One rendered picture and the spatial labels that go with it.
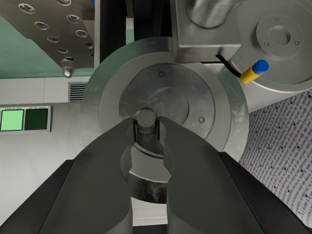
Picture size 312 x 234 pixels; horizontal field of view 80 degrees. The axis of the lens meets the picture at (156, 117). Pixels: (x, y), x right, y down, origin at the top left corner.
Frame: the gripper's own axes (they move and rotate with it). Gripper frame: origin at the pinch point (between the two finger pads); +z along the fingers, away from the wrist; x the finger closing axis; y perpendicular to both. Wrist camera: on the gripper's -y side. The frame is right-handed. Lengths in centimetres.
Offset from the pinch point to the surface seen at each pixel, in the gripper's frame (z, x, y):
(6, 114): 34, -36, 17
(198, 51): 5.1, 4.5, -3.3
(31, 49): 234, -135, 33
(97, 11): 11.0, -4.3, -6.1
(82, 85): 273, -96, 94
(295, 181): 5.6, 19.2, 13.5
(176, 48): 5.6, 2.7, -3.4
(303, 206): 3.6, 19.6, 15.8
